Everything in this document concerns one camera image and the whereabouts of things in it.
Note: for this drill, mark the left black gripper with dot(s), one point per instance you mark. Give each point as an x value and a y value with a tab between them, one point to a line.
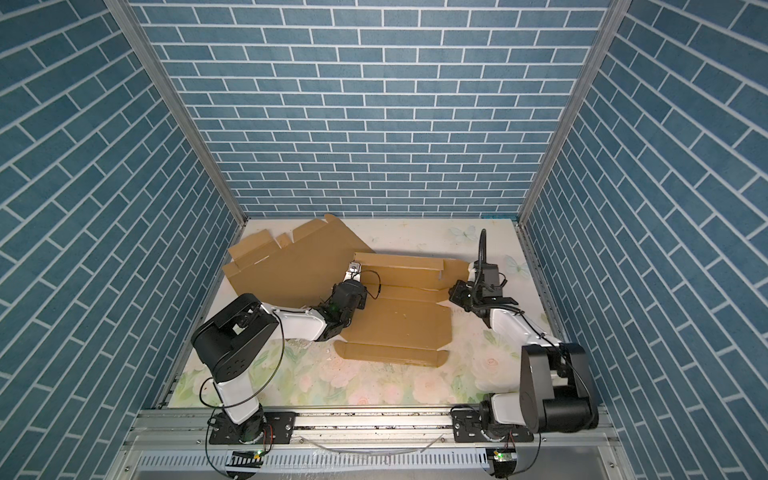
362	297

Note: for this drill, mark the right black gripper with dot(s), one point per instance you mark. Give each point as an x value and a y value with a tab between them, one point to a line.
455	294

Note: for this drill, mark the cardboard box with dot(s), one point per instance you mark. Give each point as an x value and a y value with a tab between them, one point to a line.
405	319
294	269

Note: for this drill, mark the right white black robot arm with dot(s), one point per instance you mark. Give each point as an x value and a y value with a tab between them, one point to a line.
556	389

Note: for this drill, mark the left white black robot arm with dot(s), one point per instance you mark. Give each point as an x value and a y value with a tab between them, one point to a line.
231	340

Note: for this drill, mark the right green circuit board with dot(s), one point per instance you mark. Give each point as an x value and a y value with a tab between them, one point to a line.
508	457

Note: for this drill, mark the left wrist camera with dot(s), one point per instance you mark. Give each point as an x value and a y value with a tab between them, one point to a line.
353	272

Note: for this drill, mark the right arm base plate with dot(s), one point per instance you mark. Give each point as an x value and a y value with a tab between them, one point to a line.
472	424

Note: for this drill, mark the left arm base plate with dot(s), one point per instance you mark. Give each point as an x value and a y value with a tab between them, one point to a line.
265	428

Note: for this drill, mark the aluminium mounting rail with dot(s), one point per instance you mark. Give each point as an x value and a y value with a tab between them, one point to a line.
362	442

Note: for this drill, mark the right aluminium corner post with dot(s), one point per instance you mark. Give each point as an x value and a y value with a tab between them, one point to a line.
605	35

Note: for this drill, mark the aluminium corner post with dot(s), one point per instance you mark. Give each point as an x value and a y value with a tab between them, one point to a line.
130	27
605	35

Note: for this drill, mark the left aluminium corner post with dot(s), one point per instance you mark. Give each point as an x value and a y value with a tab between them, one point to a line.
130	27

